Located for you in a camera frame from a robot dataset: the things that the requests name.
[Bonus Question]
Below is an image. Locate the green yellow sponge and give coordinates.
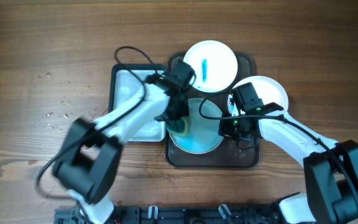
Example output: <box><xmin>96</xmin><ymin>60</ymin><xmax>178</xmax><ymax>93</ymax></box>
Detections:
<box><xmin>166</xmin><ymin>117</ymin><xmax>189</xmax><ymax>136</ymax></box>

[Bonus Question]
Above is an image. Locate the white stained plate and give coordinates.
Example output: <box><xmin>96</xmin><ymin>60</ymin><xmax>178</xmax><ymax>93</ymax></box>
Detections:
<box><xmin>232</xmin><ymin>76</ymin><xmax>289</xmax><ymax>116</ymax></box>
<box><xmin>183</xmin><ymin>40</ymin><xmax>238</xmax><ymax>93</ymax></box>
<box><xmin>169</xmin><ymin>98</ymin><xmax>223</xmax><ymax>154</ymax></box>

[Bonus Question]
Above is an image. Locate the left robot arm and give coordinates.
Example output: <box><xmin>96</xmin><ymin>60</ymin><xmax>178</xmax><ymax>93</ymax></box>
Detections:
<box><xmin>52</xmin><ymin>61</ymin><xmax>196</xmax><ymax>223</ymax></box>

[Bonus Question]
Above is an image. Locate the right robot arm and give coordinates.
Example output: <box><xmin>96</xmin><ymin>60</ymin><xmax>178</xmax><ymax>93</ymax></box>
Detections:
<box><xmin>219</xmin><ymin>82</ymin><xmax>358</xmax><ymax>223</ymax></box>

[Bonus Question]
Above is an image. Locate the dark brown serving tray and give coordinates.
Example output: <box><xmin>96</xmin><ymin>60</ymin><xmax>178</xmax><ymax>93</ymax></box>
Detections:
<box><xmin>165</xmin><ymin>51</ymin><xmax>260</xmax><ymax>170</ymax></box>

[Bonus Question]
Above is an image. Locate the small black water tray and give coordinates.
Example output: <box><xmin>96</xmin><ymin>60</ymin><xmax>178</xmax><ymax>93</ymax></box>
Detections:
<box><xmin>108</xmin><ymin>63</ymin><xmax>167</xmax><ymax>142</ymax></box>

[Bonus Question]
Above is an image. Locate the right black cable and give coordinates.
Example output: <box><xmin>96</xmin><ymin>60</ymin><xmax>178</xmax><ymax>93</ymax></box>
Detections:
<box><xmin>198</xmin><ymin>93</ymin><xmax>358</xmax><ymax>224</ymax></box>

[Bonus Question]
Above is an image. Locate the black cable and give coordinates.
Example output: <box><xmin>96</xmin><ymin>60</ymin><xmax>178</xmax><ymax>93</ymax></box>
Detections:
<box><xmin>35</xmin><ymin>45</ymin><xmax>158</xmax><ymax>200</ymax></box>
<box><xmin>198</xmin><ymin>93</ymin><xmax>358</xmax><ymax>224</ymax></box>

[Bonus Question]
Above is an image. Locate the left black cable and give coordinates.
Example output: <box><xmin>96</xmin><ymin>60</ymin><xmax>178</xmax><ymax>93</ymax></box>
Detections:
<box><xmin>35</xmin><ymin>45</ymin><xmax>158</xmax><ymax>200</ymax></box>

